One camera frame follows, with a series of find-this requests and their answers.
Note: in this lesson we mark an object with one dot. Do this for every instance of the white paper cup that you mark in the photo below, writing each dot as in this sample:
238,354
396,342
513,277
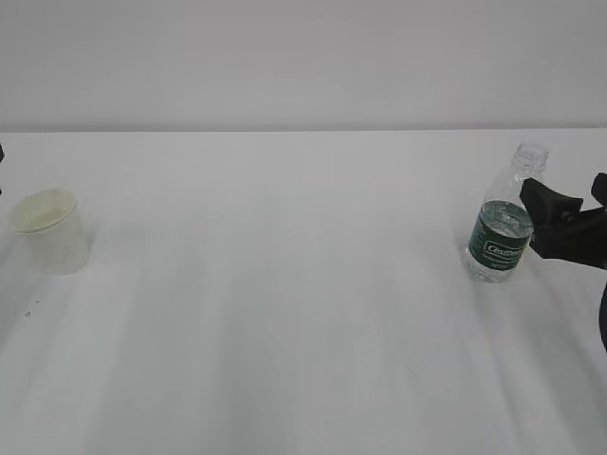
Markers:
50,225

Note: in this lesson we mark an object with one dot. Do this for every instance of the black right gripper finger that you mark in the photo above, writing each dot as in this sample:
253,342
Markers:
548,209
599,189

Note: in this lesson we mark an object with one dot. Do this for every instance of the clear water bottle green label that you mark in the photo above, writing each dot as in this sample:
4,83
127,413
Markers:
503,228

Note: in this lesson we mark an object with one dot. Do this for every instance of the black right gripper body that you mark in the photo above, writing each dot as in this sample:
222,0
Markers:
577,238

